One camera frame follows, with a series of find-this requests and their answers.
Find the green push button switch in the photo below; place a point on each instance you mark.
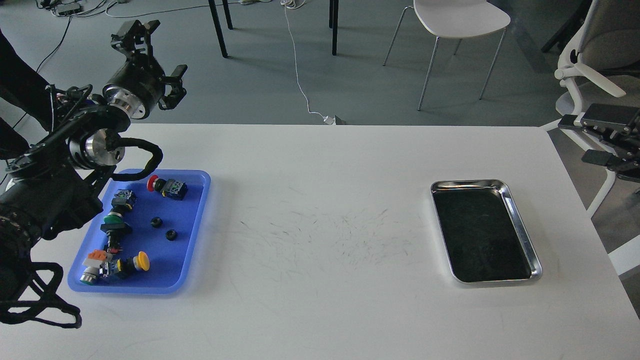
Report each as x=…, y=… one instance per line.
x=115, y=229

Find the red mushroom push button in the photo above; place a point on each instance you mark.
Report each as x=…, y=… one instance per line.
x=168, y=188

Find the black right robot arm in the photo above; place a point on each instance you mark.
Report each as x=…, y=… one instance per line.
x=616, y=126

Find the white plastic chair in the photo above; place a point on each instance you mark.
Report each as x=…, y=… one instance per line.
x=459, y=20

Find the white grey office chair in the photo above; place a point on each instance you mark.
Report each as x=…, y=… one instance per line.
x=599, y=65

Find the blue black contact block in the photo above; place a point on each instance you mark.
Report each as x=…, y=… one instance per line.
x=124, y=200

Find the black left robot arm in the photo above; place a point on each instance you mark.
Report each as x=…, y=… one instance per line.
x=55, y=184

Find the stainless steel tray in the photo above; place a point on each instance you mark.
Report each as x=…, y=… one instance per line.
x=484, y=236

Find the orange white switch block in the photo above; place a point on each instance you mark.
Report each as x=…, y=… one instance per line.
x=93, y=263

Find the yellow push button switch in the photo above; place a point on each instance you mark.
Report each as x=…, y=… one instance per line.
x=120, y=269

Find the blue plastic tray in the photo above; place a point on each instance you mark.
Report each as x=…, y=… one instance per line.
x=169, y=260

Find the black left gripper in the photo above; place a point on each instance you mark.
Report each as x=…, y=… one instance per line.
x=140, y=83

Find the person leg black trousers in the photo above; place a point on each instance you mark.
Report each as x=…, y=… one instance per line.
x=23, y=87

